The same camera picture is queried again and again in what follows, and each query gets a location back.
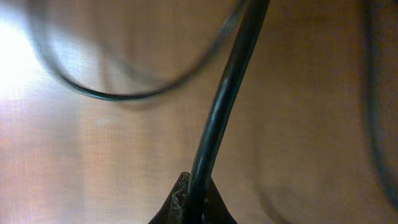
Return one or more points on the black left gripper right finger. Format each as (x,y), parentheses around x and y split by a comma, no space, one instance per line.
(215,211)

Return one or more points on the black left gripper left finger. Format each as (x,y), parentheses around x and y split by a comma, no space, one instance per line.
(172,210)

